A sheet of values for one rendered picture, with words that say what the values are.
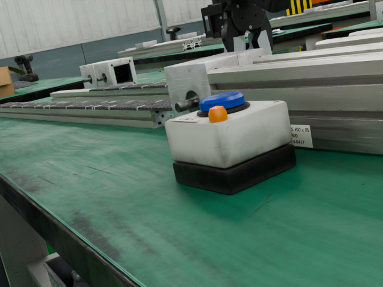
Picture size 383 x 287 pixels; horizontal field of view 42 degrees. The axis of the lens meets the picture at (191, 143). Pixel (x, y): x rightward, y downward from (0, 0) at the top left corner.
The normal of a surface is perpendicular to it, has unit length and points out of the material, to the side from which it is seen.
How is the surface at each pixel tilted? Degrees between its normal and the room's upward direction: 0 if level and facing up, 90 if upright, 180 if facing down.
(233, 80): 90
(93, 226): 0
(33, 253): 90
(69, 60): 90
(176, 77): 90
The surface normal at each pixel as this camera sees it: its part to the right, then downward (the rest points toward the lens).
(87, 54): 0.51, 0.09
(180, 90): -0.79, 0.29
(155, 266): -0.20, -0.96
